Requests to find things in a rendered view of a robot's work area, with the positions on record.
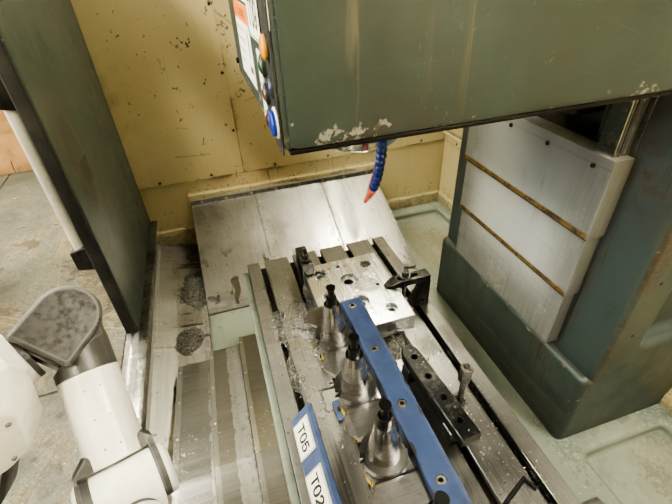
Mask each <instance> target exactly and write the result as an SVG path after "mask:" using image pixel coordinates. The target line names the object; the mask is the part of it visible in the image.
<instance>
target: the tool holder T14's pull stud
mask: <svg viewBox="0 0 672 504"><path fill-rule="evenodd" d="M391 408H392V403H391V402H390V401H389V400H388V399H382V400H381V401H380V402H379V409H380V411H379V412H378V425H379V426H380V427H382V428H388V427H390V426H391V424H392V413H391V411H390V410H391Z"/></svg>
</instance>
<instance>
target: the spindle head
mask: <svg viewBox="0 0 672 504"><path fill-rule="evenodd" d="M228 3H229V9H230V14H231V20H232V26H233V32H234V38H235V44H236V50H237V56H238V57H236V62H237V63H239V68H240V71H241V73H242V75H243V77H244V78H245V80H246V82H247V84H248V85H249V87H250V89H251V91H252V92H253V94H254V96H255V98H256V99H257V101H258V103H259V105H260V106H261V108H262V110H263V112H264V114H265V110H264V103H263V96H262V89H261V82H260V75H259V68H258V61H257V54H256V48H257V49H258V50H259V51H260V48H259V43H258V42H257V41H256V40H255V39H254V38H253V37H252V36H251V35H250V40H251V46H252V53H253V60H254V67H255V73H256V80H257V87H258V90H257V89H256V87H255V86H254V84H253V82H252V81H251V79H250V77H249V76H248V74H247V73H246V71H245V69H244V66H243V60H242V53H241V47H240V41H239V35H238V29H237V23H236V16H235V10H234V4H233V0H228ZM267 7H268V15H269V24H270V37H271V45H272V53H273V61H274V69H275V78H276V86H277V94H278V102H279V111H280V119H281V127H282V135H283V143H284V149H286V150H288V151H289V153H290V155H298V154H304V153H310V152H317V151H323V150H329V149H335V148H341V147H348V146H354V145H360V144H366V143H372V142H379V141H385V140H391V139H397V138H403V137H410V136H416V135H422V134H428V133H434V132H441V131H447V130H453V129H459V128H465V127H471V126H478V125H484V124H490V123H496V122H502V121H509V120H515V119H521V118H527V117H533V116H540V115H546V114H552V113H558V112H564V111H571V110H577V109H583V108H589V107H595V106H602V105H608V104H614V103H620V102H626V101H633V100H639V99H645V98H651V97H657V96H663V95H670V94H672V0H267Z"/></svg>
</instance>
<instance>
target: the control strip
mask: <svg viewBox="0 0 672 504"><path fill-rule="evenodd" d="M257 1H258V8H259V16H260V24H261V31H262V34H263V35H264V38H265V42H266V48H267V60H266V62H265V60H263V58H262V57H261V53H260V54H259V57H260V58H261V61H262V67H263V75H262V77H263V78H266V77H267V78H269V80H270V84H271V90H272V97H271V96H270V95H269V93H268V91H267V86H266V82H264V83H263V86H264V87H265V90H266V96H267V103H266V104H267V105H268V106H269V105H270V104H271V107H272V109H271V110H273V111H274V114H275V118H276V124H277V132H278V135H277V137H276V143H277V145H278V147H279V149H280V150H281V152H282V154H283V156H285V152H284V143H283V135H282V127H281V119H280V111H279V102H278V94H277V86H276V78H275V69H274V61H273V53H272V45H271V37H270V31H269V23H268V15H267V6H266V0H257Z"/></svg>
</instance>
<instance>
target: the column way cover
mask: <svg viewBox="0 0 672 504"><path fill-rule="evenodd" d="M597 146H598V142H596V141H594V140H591V139H589V138H587V137H584V136H582V135H580V134H577V133H575V132H573V131H571V130H568V129H566V128H564V127H561V126H559V125H557V124H554V123H552V122H550V121H547V120H545V119H543V118H540V117H538V116H533V117H527V118H521V119H515V120H509V121H502V122H496V123H490V124H484V125H478V126H471V127H469V132H468V138H467V145H466V152H465V159H466V160H467V164H466V171H465V177H464V184H463V190H462V197H461V203H460V207H461V209H462V214H461V221H460V227H459V233H458V239H457V246H456V250H457V251H458V252H459V253H460V254H461V255H462V256H463V257H464V258H465V259H466V260H467V261H468V262H469V263H470V264H471V266H472V267H473V268H474V269H475V270H476V271H477V272H478V273H479V274H480V275H481V276H482V277H483V278H484V279H485V280H486V281H487V282H488V283H489V284H490V285H491V286H492V287H493V288H494V289H495V290H496V291H497V292H498V293H499V294H500V296H501V297H502V298H503V299H504V300H505V301H506V302H507V303H508V304H509V305H510V306H511V307H512V308H513V309H514V310H515V311H516V312H517V313H518V314H519V315H520V316H521V317H522V318H523V319H524V320H525V321H526V323H527V324H528V325H529V326H530V327H531V328H532V329H533V330H534V331H535V332H536V333H537V334H538V335H539V336H540V337H541V338H542V339H543V340H544V341H545V342H546V343H547V342H551V341H554V340H557V337H558V334H559V332H560V329H561V327H562V324H563V322H564V319H565V317H566V314H567V312H568V309H569V307H570V304H571V302H572V299H573V297H574V294H575V293H578V291H579V288H580V286H581V283H582V281H583V278H584V276H585V273H586V271H587V268H588V266H589V263H590V261H591V258H592V256H593V253H594V251H595V248H596V246H597V243H598V241H599V238H600V237H601V236H604V234H605V231H606V229H607V227H608V224H609V222H610V219H611V217H612V214H613V212H614V209H615V207H616V205H617V202H618V200H619V197H620V195H621V192H622V190H623V187H624V185H625V183H626V180H627V178H628V175H629V173H630V170H631V168H632V165H633V163H634V160H635V158H633V157H630V156H628V155H627V156H622V155H619V157H615V158H612V157H610V156H607V155H605V154H603V153H601V152H599V151H596V149H597Z"/></svg>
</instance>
